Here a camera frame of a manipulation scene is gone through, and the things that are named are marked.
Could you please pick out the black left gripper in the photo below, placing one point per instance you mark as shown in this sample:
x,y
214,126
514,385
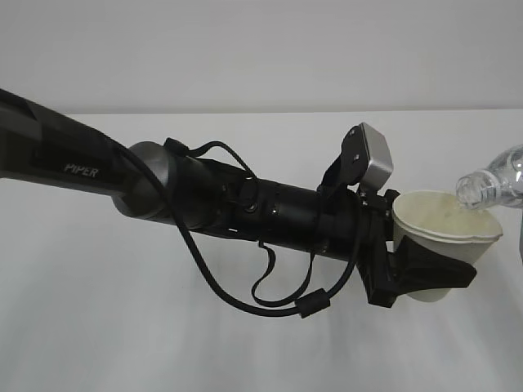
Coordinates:
x,y
418,271

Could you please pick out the clear water bottle green label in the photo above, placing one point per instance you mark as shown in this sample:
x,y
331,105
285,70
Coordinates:
x,y
499,184

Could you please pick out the white paper cup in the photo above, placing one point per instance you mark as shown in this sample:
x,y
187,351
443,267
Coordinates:
x,y
436,221

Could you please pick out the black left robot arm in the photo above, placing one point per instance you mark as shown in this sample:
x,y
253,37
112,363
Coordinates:
x,y
348,217

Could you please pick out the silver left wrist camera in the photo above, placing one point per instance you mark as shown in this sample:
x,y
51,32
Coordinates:
x,y
364,159

